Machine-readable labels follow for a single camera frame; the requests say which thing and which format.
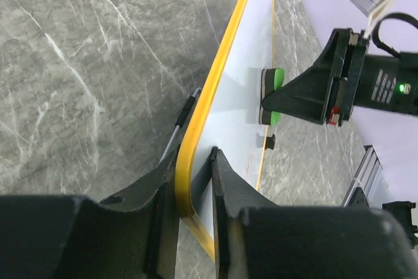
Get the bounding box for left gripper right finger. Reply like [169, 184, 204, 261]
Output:
[210, 148, 417, 278]

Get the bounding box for green whiteboard eraser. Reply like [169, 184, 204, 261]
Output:
[259, 67, 285, 126]

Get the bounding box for aluminium mounting rail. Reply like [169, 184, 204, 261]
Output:
[342, 146, 392, 209]

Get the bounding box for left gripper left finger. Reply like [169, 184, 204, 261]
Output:
[1, 152, 179, 278]

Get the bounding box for left black board clip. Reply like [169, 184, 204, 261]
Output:
[255, 133, 276, 150]

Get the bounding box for yellow-framed whiteboard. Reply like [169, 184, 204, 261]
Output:
[174, 0, 274, 257]

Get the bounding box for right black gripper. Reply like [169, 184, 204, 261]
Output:
[261, 28, 417, 125]

